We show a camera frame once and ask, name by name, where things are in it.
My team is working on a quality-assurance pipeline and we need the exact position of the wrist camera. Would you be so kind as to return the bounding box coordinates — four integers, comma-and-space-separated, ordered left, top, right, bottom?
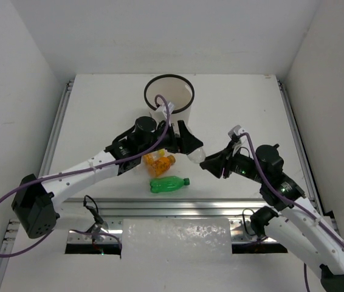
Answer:
151, 102, 174, 122
228, 125, 247, 155

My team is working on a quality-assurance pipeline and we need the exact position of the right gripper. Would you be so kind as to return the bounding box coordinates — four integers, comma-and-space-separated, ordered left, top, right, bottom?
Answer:
200, 139, 266, 184

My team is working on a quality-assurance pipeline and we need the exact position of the clear bottle yellow cap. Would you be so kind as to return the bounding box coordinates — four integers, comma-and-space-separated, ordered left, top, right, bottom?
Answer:
142, 149, 165, 165

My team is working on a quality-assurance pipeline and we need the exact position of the aluminium side rail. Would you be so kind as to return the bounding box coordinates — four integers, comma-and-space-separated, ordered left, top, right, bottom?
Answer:
277, 79, 335, 220
38, 79, 75, 177

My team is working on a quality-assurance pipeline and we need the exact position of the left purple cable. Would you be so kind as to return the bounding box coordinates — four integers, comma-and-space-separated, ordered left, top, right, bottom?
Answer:
0, 94, 173, 259

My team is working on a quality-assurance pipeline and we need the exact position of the clear bottle blue label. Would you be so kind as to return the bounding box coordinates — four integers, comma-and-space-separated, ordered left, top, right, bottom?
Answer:
187, 147, 206, 164

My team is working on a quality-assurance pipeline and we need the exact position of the left aluminium side rail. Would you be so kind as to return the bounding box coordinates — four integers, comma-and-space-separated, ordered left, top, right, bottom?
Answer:
38, 79, 75, 177

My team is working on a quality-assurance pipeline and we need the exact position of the white bin with black rim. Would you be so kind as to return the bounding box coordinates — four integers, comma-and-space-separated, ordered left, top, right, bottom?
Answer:
144, 74, 195, 134

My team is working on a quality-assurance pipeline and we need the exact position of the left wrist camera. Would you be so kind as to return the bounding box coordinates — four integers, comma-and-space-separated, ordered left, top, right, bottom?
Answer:
151, 102, 174, 122

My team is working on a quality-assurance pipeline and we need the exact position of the purple cable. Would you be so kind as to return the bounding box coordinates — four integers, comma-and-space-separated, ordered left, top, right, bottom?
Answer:
0, 94, 173, 259
237, 132, 344, 292

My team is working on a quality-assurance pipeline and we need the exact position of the green plastic bottle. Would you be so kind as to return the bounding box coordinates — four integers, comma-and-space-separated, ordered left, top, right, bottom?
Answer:
150, 176, 190, 193

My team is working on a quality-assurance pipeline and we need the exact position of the aluminium front rail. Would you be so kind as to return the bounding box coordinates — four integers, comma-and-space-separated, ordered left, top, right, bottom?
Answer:
56, 198, 315, 218

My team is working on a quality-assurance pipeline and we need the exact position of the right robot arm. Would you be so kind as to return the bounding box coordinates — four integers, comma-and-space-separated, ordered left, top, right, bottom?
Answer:
200, 141, 344, 291

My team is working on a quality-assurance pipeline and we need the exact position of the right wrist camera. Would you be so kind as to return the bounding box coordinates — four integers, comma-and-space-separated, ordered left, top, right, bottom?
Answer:
228, 125, 247, 155

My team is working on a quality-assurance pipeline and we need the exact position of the right aluminium side rail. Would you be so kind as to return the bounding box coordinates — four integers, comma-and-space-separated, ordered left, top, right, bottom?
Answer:
277, 79, 335, 220

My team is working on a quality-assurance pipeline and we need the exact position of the orange juice bottle middle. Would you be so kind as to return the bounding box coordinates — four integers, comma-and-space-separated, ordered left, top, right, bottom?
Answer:
148, 155, 176, 178

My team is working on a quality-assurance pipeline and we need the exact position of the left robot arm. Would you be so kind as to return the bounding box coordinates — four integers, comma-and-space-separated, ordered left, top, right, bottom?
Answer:
12, 116, 203, 239

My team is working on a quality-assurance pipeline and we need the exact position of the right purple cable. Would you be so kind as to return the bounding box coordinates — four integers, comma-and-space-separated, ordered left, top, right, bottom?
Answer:
237, 132, 344, 292

